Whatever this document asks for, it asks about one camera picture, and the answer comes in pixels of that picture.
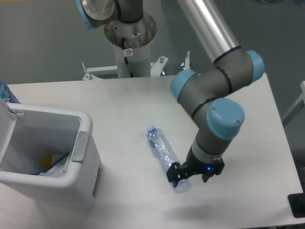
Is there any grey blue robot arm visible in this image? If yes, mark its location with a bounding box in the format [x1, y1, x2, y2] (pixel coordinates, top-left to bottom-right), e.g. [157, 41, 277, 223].
[76, 0, 264, 187]

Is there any white frame at right edge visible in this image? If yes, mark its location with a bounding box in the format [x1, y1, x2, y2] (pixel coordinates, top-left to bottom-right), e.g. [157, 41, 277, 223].
[282, 81, 305, 127]

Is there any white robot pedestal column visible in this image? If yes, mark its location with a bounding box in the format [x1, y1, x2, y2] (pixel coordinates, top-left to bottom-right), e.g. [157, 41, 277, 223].
[104, 13, 157, 66]

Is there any white pedestal base frame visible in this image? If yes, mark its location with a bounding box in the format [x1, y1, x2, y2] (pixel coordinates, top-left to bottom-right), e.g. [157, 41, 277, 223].
[81, 50, 193, 81]

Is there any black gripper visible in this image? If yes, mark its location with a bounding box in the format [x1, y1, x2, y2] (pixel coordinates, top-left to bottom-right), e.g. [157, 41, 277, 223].
[166, 145, 225, 188]

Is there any black cable on pedestal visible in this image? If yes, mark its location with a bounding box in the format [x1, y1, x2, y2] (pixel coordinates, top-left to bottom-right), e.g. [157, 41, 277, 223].
[121, 37, 135, 78]

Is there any black device at table edge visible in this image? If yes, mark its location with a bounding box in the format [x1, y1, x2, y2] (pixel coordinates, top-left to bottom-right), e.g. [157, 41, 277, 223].
[288, 193, 305, 219]

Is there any white paper carton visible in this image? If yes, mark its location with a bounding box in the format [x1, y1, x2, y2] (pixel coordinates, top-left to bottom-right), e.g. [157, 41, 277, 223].
[38, 156, 70, 178]

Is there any blue patterned bottle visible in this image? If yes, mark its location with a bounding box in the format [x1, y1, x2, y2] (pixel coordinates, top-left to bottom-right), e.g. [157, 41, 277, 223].
[0, 81, 20, 104]

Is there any clear crushed plastic bottle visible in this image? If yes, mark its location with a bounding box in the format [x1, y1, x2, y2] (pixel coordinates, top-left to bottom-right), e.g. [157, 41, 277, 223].
[146, 125, 189, 193]

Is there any white plastic trash can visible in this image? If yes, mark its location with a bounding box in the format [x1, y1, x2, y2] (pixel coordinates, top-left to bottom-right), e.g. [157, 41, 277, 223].
[0, 101, 102, 208]

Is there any yellow trash piece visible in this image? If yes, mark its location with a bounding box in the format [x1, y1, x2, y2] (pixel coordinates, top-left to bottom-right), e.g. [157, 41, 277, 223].
[40, 156, 52, 169]

